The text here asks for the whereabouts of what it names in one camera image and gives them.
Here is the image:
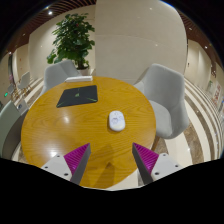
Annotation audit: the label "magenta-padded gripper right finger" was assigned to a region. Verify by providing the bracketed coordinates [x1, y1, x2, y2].
[131, 142, 184, 186]

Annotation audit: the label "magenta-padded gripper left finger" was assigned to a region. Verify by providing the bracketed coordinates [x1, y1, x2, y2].
[40, 142, 92, 186]

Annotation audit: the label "white cartoon-print computer mouse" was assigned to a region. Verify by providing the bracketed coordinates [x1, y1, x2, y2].
[108, 110, 127, 132]

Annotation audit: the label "black mouse pad green lines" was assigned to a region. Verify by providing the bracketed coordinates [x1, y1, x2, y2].
[55, 84, 99, 109]

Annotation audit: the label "light grey shell chair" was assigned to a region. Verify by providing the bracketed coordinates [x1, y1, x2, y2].
[40, 59, 81, 96]
[133, 63, 190, 140]

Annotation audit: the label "grey-green armchair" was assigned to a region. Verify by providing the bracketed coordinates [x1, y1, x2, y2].
[0, 99, 30, 158]

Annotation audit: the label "white power strip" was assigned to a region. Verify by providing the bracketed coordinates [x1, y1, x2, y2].
[64, 75, 94, 83]

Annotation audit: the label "small white chair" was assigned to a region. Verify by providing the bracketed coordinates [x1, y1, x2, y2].
[17, 71, 32, 96]

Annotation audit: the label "white plant pot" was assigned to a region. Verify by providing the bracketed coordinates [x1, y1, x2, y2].
[77, 68, 91, 77]

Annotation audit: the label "large green leafy plant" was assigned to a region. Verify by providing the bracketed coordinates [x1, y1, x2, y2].
[46, 13, 96, 71]

